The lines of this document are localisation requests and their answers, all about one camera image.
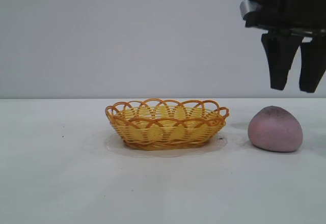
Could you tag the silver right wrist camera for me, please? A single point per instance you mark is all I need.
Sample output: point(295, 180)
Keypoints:
point(249, 6)

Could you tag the pink peach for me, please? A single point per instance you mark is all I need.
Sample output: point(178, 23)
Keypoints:
point(276, 129)

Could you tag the yellow woven wicker basket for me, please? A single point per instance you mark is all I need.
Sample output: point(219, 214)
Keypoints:
point(168, 132)

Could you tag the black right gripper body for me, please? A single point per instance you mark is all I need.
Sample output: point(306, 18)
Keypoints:
point(303, 7)

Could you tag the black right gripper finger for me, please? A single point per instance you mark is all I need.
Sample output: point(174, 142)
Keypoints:
point(313, 68)
point(280, 61)

